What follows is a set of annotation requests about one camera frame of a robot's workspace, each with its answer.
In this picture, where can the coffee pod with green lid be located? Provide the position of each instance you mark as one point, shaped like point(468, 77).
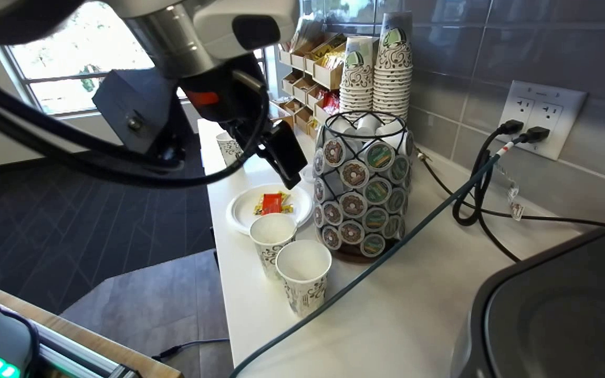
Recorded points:
point(377, 218)
point(379, 189)
point(379, 157)
point(373, 245)

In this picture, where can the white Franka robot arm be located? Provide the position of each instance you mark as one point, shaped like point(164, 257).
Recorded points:
point(168, 35)

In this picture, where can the wooden robot mount table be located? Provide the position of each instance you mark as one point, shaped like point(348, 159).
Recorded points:
point(105, 347)

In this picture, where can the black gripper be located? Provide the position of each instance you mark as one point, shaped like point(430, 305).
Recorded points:
point(226, 101)

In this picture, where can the white wall outlet plate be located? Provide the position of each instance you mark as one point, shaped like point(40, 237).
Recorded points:
point(550, 106)

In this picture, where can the red sauce packet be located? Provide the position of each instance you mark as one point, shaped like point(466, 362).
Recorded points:
point(271, 203)

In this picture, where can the short stack of paper cups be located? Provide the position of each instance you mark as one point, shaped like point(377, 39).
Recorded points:
point(358, 81)

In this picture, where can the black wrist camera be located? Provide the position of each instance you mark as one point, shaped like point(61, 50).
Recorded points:
point(134, 112)

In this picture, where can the white paper plate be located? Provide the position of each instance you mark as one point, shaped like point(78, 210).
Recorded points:
point(247, 210)

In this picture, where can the wooden snack shelf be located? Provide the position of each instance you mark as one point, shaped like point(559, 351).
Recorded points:
point(315, 66)

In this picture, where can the tall stack of paper cups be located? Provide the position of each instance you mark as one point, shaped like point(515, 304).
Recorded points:
point(394, 74)

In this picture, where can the black coffee machine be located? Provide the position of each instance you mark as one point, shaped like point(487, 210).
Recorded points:
point(567, 315)

